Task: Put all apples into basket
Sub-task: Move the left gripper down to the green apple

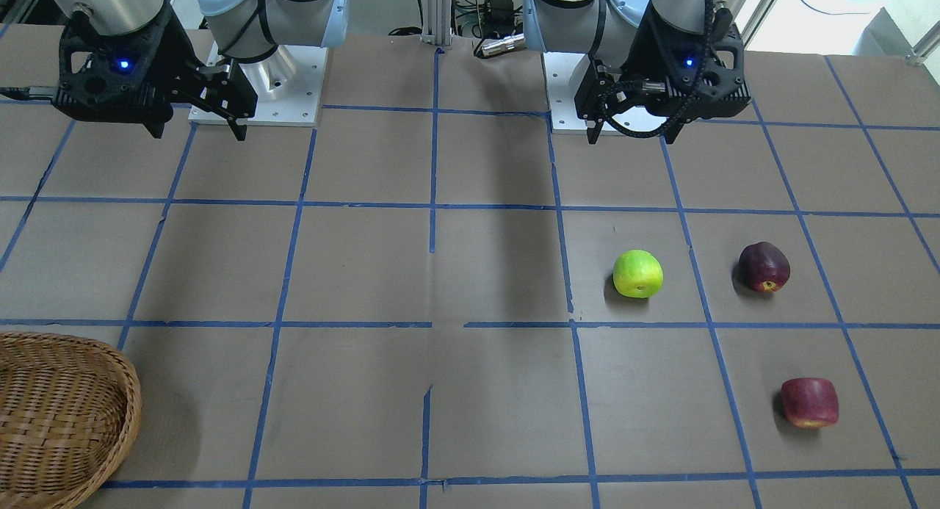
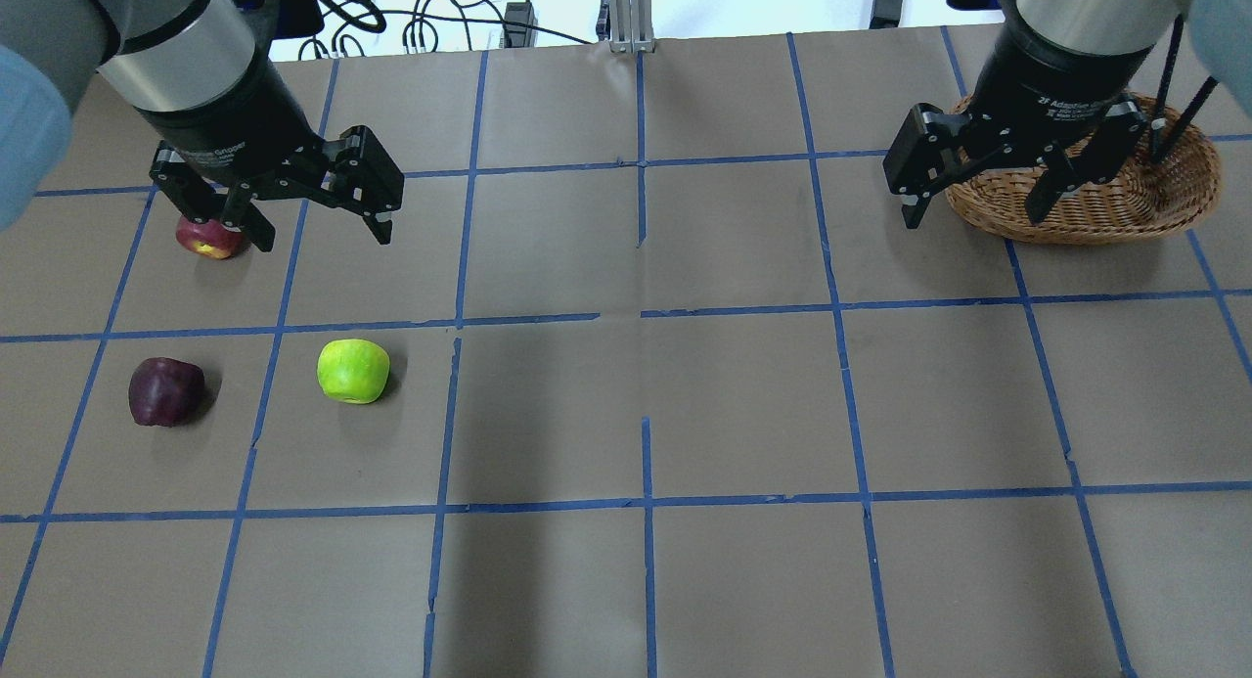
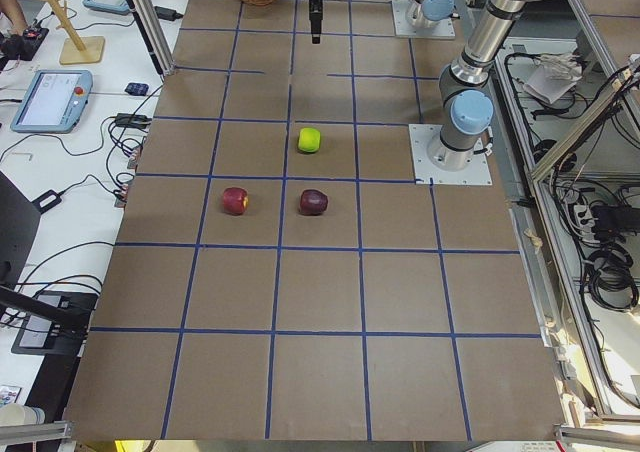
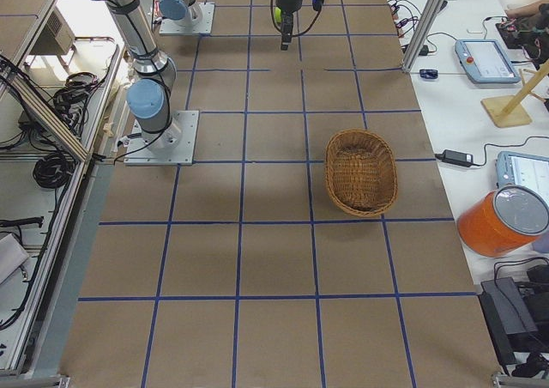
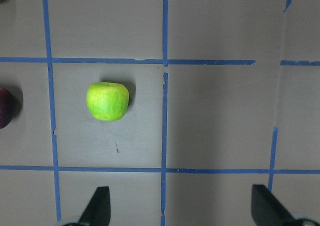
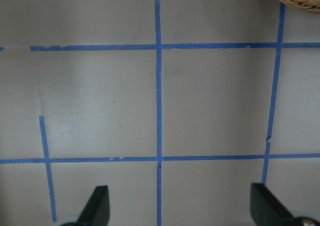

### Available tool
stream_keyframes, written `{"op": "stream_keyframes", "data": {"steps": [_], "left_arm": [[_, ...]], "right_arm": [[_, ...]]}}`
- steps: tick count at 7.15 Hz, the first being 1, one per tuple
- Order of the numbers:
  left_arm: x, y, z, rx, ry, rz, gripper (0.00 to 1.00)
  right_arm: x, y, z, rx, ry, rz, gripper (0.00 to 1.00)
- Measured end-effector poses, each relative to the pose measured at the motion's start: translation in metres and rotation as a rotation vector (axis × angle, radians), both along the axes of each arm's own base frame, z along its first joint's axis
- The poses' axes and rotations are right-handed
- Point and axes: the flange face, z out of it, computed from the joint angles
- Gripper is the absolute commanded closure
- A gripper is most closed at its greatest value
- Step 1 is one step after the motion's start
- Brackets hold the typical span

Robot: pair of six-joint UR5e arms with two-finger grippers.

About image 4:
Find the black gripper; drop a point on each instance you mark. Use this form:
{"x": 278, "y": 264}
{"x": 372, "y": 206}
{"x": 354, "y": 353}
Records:
{"x": 288, "y": 1}

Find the green apple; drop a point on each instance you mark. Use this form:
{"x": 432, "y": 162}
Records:
{"x": 277, "y": 15}

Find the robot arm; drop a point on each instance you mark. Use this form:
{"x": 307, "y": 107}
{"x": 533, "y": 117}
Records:
{"x": 149, "y": 97}
{"x": 186, "y": 13}

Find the wicker basket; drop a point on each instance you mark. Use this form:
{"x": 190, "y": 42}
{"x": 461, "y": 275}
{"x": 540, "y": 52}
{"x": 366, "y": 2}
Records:
{"x": 360, "y": 173}

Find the small blue device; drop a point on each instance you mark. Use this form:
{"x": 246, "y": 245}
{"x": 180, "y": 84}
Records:
{"x": 428, "y": 74}

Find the upper teach pendant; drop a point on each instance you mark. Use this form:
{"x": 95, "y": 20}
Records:
{"x": 485, "y": 61}

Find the teach pendant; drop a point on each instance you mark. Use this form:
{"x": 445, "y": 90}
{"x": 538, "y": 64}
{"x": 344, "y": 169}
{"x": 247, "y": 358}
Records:
{"x": 485, "y": 61}
{"x": 531, "y": 171}

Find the black power adapter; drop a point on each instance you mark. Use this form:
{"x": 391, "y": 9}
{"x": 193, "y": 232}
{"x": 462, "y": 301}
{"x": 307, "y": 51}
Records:
{"x": 456, "y": 158}

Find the wooden stand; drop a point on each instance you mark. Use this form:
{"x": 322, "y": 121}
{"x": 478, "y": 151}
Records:
{"x": 507, "y": 111}

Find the lower teach pendant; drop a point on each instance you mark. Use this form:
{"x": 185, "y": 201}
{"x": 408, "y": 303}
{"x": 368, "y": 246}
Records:
{"x": 531, "y": 171}

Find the orange bucket with lid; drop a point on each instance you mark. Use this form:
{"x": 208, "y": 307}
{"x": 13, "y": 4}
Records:
{"x": 504, "y": 220}

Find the black laptop stand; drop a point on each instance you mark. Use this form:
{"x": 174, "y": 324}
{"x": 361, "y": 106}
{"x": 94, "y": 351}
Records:
{"x": 516, "y": 314}

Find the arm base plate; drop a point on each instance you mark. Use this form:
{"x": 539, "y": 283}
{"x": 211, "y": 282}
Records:
{"x": 204, "y": 27}
{"x": 176, "y": 146}

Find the aluminium frame post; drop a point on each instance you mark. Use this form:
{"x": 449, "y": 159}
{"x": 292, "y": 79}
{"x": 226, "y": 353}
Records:
{"x": 429, "y": 14}

